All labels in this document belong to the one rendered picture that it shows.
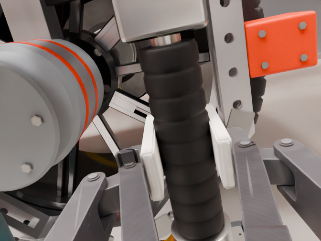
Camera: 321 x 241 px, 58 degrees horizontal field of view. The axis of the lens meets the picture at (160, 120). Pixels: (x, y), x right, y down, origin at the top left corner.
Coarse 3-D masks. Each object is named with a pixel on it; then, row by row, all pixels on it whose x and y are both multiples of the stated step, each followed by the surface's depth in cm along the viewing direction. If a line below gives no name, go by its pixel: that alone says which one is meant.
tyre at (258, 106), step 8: (248, 0) 43; (256, 0) 43; (248, 8) 43; (256, 8) 44; (248, 16) 44; (256, 16) 44; (256, 80) 47; (264, 80) 47; (256, 88) 47; (264, 88) 48; (256, 96) 48; (256, 104) 48; (256, 112) 49; (256, 120) 50; (40, 208) 55; (48, 208) 55
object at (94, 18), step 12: (96, 0) 85; (108, 0) 85; (84, 12) 86; (96, 12) 86; (108, 12) 86; (84, 24) 87; (96, 24) 87; (120, 48) 84; (132, 48) 85; (120, 60) 86; (132, 60) 86; (132, 84) 92; (144, 84) 92
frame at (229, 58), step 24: (216, 0) 35; (240, 0) 35; (216, 24) 36; (240, 24) 36; (216, 48) 37; (240, 48) 37; (216, 72) 40; (240, 72) 38; (216, 96) 44; (240, 96) 39; (240, 120) 40; (216, 168) 43; (0, 192) 51; (24, 216) 51; (48, 216) 52; (168, 216) 45; (24, 240) 47; (120, 240) 47
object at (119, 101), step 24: (72, 24) 46; (96, 48) 48; (120, 72) 49; (120, 96) 50; (96, 120) 52; (144, 120) 51; (120, 144) 55; (72, 168) 55; (96, 168) 68; (24, 192) 54; (48, 192) 57; (72, 192) 56
